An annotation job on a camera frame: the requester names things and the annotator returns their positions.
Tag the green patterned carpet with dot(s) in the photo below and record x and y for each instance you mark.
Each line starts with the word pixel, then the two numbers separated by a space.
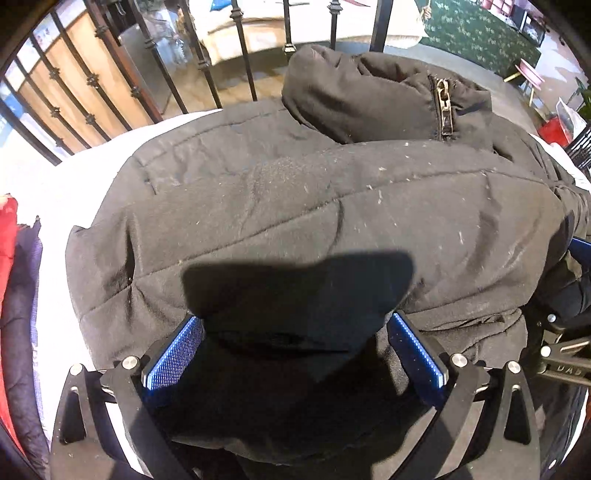
pixel 475 32

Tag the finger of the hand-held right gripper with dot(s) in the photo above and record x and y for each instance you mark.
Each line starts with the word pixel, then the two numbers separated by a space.
pixel 551 318
pixel 581 249

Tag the black padded jacket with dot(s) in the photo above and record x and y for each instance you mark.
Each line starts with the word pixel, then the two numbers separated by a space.
pixel 323 184

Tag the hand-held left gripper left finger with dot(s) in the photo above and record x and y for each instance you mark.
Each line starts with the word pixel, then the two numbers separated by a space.
pixel 173 355

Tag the red container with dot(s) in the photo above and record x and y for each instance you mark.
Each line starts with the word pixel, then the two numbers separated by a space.
pixel 554 131

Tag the red padded jacket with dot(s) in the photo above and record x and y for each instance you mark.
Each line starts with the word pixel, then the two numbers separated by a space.
pixel 7 230

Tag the dark navy garment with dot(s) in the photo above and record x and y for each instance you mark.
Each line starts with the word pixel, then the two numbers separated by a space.
pixel 23 300

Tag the wooden panel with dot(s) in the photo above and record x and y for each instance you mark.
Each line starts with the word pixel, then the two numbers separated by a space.
pixel 74 50

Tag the pink stool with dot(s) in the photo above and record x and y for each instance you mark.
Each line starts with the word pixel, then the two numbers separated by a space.
pixel 531 69

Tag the black metal bed frame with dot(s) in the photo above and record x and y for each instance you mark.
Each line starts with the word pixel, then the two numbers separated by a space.
pixel 242 60

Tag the black rack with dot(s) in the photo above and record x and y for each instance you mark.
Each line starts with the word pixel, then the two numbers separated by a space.
pixel 582 147

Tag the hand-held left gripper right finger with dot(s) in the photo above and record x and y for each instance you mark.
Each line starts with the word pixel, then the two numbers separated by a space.
pixel 418 355

